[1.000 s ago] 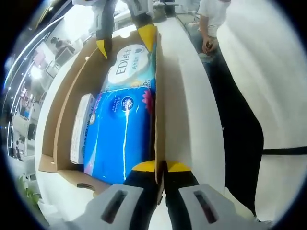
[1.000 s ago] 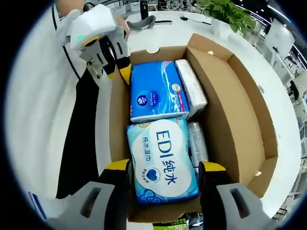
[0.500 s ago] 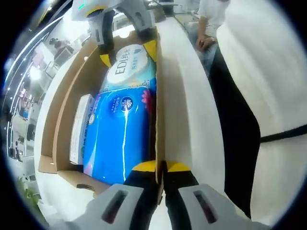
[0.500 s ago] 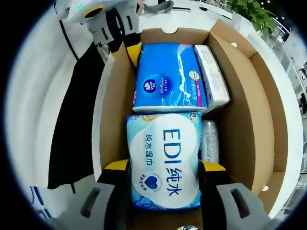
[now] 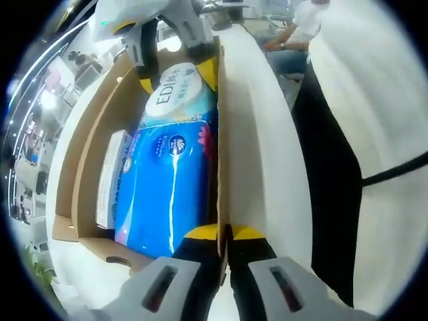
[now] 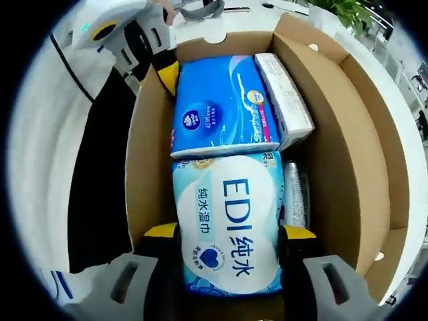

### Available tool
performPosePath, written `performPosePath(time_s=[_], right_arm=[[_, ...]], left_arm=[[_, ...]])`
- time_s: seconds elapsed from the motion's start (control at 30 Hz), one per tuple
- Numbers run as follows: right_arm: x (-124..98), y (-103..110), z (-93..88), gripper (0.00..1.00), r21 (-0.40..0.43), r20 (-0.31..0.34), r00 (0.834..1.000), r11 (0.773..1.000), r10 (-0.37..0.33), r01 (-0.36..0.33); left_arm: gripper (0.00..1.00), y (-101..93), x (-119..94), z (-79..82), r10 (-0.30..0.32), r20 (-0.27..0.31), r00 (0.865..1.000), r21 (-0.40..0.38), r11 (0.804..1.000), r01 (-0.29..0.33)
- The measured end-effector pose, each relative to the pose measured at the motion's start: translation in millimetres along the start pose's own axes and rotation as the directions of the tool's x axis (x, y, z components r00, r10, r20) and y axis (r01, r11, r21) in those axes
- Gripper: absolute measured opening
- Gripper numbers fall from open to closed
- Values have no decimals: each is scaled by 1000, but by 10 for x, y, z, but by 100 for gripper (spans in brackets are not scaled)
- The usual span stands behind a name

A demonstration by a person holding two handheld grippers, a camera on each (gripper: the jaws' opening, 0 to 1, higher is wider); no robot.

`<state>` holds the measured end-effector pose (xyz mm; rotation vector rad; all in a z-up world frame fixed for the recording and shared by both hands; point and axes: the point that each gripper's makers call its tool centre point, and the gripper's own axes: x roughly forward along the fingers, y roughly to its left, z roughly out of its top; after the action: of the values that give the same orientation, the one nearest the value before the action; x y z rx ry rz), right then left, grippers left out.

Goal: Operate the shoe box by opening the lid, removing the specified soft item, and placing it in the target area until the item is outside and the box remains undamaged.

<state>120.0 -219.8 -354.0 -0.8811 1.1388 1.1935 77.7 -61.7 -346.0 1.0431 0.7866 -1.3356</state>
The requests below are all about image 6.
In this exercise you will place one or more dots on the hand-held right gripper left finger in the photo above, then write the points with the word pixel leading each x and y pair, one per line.
pixel 120 287

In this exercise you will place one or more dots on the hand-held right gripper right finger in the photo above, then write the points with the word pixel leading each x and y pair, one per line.
pixel 337 287

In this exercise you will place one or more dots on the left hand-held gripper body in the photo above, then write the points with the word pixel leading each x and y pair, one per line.
pixel 110 16

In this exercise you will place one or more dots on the blue tissue pack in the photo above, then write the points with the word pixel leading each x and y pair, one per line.
pixel 217 100

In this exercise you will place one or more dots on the silver spray bottle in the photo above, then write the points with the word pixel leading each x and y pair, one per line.
pixel 297 194

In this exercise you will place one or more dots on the light blue wet wipes pack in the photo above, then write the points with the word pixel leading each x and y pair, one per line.
pixel 227 217

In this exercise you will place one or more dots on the brown cardboard shoe box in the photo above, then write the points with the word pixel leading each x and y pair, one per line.
pixel 334 150

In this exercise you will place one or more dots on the white medicine box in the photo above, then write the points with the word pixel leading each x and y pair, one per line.
pixel 284 93

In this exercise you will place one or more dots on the person's left hand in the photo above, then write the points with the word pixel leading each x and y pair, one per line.
pixel 168 11

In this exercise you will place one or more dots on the grey curved stand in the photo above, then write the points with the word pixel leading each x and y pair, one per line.
pixel 200 13

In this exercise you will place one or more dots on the black notebook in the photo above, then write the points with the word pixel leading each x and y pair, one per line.
pixel 239 9

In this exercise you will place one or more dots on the small black device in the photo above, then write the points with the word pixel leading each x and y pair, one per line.
pixel 267 5

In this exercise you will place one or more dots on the green potted plant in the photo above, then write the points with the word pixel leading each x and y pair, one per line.
pixel 347 11

